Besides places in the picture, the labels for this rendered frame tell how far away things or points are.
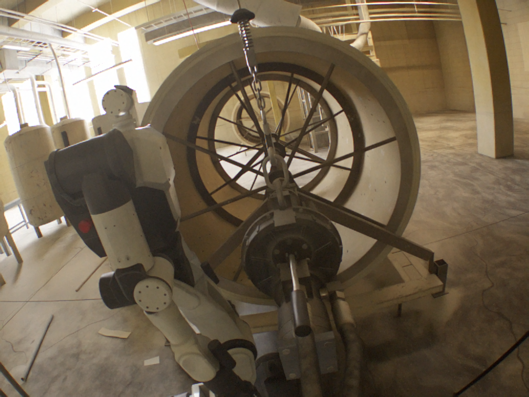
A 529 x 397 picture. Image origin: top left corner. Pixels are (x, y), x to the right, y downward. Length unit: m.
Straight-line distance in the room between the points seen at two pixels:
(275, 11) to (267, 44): 4.12
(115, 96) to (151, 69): 12.04
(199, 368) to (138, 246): 0.33
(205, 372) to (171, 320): 0.16
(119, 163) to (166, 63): 12.07
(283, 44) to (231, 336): 1.33
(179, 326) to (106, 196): 0.33
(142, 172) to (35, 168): 5.87
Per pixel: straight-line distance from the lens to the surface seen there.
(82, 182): 0.57
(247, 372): 1.05
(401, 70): 13.17
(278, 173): 1.56
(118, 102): 0.75
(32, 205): 6.62
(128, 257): 0.59
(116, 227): 0.57
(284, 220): 0.70
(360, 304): 1.76
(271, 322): 1.74
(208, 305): 0.86
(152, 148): 0.68
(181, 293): 0.83
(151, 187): 0.69
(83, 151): 0.56
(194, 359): 0.72
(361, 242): 2.13
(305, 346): 0.56
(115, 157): 0.53
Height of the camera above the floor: 1.35
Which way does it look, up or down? 18 degrees down
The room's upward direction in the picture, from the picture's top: 12 degrees counter-clockwise
